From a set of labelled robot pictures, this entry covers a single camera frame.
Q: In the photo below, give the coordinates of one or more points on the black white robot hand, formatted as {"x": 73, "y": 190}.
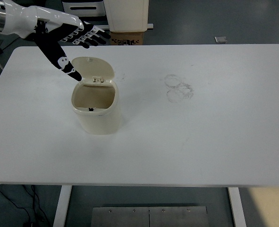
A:
{"x": 47, "y": 27}

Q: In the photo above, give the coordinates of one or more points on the cream plastic trash can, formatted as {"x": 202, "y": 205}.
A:
{"x": 95, "y": 99}

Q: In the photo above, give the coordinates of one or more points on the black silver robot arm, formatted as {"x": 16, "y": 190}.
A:
{"x": 47, "y": 27}

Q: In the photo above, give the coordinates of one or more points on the white floor bar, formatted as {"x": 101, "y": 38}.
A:
{"x": 107, "y": 27}

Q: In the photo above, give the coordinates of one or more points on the white black appliance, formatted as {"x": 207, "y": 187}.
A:
{"x": 89, "y": 9}

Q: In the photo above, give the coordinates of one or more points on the cardboard box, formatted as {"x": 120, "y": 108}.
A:
{"x": 127, "y": 38}

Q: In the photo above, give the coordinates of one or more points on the white bin on box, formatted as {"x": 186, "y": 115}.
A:
{"x": 127, "y": 15}

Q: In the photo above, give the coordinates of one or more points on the small grey floor plate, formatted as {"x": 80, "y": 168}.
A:
{"x": 220, "y": 39}

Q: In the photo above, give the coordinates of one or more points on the left white table leg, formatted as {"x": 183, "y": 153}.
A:
{"x": 62, "y": 206}

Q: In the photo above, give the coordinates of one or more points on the white table leg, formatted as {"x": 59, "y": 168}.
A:
{"x": 62, "y": 206}
{"x": 236, "y": 207}

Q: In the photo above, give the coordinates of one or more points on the metal floor plate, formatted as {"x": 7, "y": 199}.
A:
{"x": 182, "y": 216}

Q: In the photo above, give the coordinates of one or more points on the right white table leg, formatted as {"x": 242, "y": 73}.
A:
{"x": 236, "y": 207}

